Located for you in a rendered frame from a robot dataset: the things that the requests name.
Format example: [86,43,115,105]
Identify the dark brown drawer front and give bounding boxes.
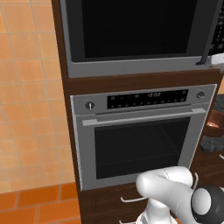
[78,183,152,224]

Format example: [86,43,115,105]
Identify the dark brown tall cabinet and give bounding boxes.
[51,0,224,224]

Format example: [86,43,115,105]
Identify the silver built-in microwave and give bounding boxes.
[59,0,224,79]

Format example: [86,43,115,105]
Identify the black glass microwave door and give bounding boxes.
[64,0,221,64]

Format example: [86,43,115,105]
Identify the dark microwave door handle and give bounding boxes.
[195,0,224,66]

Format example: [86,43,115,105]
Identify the silver oven door handle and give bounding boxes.
[82,108,207,127]

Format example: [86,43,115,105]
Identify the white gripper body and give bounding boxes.
[210,52,224,67]

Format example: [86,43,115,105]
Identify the dark oven knob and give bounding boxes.
[85,101,95,112]
[196,90,207,100]

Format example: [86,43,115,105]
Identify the brown bowl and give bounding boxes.
[202,109,224,138]

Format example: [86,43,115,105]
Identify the silver oven door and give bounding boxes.
[73,108,210,191]

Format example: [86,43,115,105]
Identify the silver built-in oven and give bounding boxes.
[69,83,218,192]

